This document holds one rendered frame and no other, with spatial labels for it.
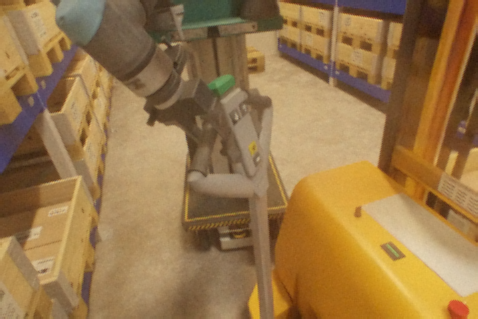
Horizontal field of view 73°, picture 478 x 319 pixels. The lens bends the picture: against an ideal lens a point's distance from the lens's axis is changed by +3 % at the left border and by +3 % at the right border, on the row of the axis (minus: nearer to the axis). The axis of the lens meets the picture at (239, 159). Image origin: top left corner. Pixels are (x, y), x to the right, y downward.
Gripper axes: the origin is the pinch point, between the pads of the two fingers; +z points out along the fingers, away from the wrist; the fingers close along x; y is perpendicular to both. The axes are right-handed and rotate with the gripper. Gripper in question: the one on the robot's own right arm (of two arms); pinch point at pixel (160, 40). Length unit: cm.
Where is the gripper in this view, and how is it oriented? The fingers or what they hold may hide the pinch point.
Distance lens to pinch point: 111.3
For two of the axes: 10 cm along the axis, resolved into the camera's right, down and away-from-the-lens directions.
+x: -9.4, 3.1, -1.1
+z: 2.9, 9.4, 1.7
